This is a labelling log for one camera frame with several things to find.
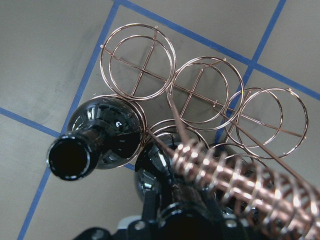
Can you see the copper wire wine basket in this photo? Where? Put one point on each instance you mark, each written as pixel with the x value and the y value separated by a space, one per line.
pixel 208 94

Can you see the carried dark wine bottle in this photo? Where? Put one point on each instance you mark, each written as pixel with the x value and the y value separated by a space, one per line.
pixel 172 208

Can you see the dark wine bottle in basket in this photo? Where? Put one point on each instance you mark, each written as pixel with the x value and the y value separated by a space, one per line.
pixel 105 132

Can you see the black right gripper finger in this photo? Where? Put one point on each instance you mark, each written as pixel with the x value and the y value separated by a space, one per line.
pixel 94 233

